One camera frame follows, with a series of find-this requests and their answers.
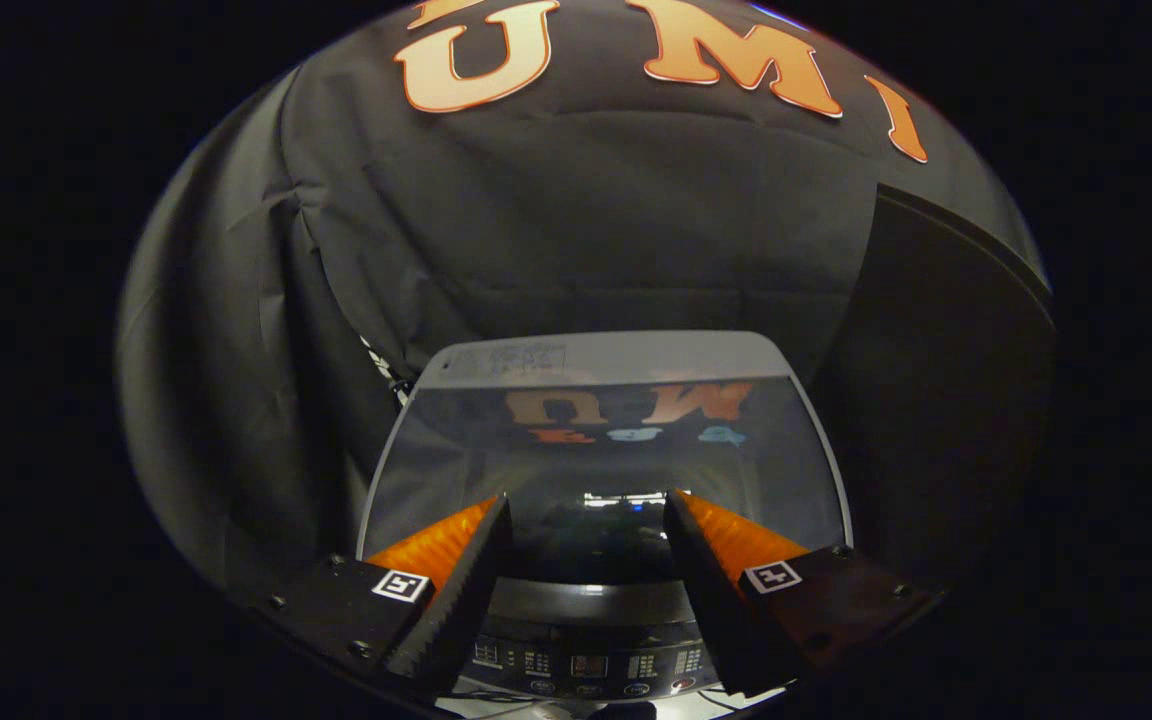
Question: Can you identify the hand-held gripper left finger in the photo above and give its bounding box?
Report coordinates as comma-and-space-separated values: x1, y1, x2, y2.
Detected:
224, 493, 515, 698

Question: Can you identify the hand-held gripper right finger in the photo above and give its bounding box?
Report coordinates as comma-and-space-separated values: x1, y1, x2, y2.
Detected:
662, 488, 942, 698

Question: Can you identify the grey washing machine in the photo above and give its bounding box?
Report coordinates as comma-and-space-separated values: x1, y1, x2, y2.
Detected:
354, 370, 854, 704

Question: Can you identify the black and white cable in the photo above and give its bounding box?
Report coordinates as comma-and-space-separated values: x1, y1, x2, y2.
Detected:
361, 335, 415, 406

